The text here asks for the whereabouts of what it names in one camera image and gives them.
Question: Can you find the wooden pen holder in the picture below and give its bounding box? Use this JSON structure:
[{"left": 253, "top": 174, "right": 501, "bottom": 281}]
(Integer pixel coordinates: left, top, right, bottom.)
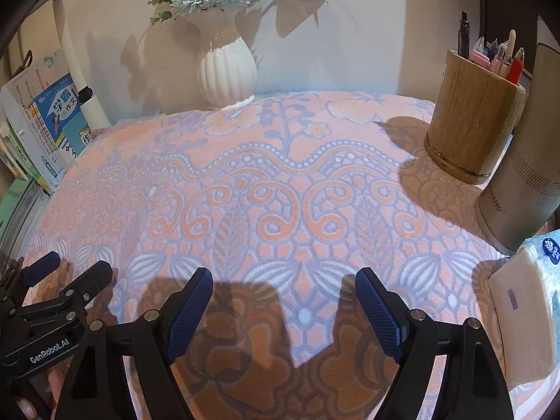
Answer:
[{"left": 424, "top": 49, "right": 528, "bottom": 184}]

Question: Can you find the white lamp pole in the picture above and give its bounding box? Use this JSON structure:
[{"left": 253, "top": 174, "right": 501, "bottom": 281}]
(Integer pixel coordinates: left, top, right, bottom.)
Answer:
[{"left": 52, "top": 0, "right": 112, "bottom": 130}]

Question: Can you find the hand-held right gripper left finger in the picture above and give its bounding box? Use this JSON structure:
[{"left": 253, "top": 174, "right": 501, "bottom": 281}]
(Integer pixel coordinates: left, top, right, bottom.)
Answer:
[{"left": 53, "top": 267, "right": 215, "bottom": 420}]

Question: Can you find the white ribbed vase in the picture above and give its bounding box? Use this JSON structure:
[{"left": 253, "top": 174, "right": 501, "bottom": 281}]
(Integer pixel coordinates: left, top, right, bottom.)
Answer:
[{"left": 196, "top": 9, "right": 258, "bottom": 109}]

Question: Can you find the silver cylindrical speaker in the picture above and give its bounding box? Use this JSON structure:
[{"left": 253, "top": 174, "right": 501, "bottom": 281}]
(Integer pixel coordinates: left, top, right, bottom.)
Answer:
[{"left": 477, "top": 41, "right": 560, "bottom": 255}]

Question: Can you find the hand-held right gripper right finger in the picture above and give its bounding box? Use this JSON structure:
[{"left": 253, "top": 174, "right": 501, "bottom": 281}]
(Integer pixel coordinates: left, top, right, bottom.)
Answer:
[{"left": 354, "top": 268, "right": 516, "bottom": 420}]

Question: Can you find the orange patterned blanket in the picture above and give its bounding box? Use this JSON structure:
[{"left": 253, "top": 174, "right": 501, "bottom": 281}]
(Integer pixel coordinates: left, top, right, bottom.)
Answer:
[{"left": 20, "top": 90, "right": 521, "bottom": 420}]

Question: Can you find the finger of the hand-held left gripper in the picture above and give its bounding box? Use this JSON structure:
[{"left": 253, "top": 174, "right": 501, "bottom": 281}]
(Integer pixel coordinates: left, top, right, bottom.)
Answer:
[
  {"left": 20, "top": 260, "right": 114, "bottom": 333},
  {"left": 0, "top": 251, "right": 62, "bottom": 311}
]

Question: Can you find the stack of flat textbooks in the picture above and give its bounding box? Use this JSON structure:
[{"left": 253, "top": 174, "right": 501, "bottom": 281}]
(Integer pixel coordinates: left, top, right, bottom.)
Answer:
[{"left": 0, "top": 177, "right": 51, "bottom": 263}]

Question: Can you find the row of upright books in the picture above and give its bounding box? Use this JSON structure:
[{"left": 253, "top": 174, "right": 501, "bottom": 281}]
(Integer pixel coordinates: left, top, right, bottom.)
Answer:
[{"left": 0, "top": 50, "right": 95, "bottom": 195}]

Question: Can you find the white blue tissue pack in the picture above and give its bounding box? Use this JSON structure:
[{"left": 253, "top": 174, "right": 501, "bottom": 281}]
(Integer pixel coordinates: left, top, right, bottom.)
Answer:
[{"left": 488, "top": 227, "right": 560, "bottom": 388}]

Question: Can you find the bunch of pens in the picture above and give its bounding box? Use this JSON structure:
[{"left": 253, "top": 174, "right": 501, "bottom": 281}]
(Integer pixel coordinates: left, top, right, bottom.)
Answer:
[{"left": 457, "top": 11, "right": 526, "bottom": 84}]

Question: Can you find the person's left hand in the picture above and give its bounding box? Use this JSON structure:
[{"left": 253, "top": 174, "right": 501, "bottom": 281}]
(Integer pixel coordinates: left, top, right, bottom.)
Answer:
[{"left": 47, "top": 365, "right": 66, "bottom": 411}]

